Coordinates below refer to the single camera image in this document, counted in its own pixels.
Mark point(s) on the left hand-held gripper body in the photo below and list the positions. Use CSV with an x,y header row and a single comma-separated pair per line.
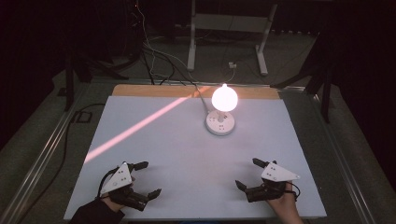
x,y
120,180

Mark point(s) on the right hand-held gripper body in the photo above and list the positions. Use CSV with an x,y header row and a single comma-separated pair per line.
x,y
274,175

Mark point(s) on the person's left hand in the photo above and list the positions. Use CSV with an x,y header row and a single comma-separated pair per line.
x,y
109,202

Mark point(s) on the person's right hand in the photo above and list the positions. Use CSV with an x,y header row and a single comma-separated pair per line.
x,y
285,205

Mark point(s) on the white table sheet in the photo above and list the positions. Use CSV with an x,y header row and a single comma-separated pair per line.
x,y
186,168

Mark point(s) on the round white power socket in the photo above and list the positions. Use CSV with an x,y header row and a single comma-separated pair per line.
x,y
220,127

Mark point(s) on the glowing round bulb night light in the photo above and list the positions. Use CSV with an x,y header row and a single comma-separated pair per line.
x,y
224,99

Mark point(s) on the black floor plate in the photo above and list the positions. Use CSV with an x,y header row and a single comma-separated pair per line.
x,y
81,117

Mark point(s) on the black tripod stand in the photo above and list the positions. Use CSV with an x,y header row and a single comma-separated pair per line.
x,y
323,74

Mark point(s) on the metal floor rail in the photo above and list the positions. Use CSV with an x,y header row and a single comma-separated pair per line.
x,y
40,161
344,161

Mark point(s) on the white metal stand frame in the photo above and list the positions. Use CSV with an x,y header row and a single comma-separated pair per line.
x,y
230,23

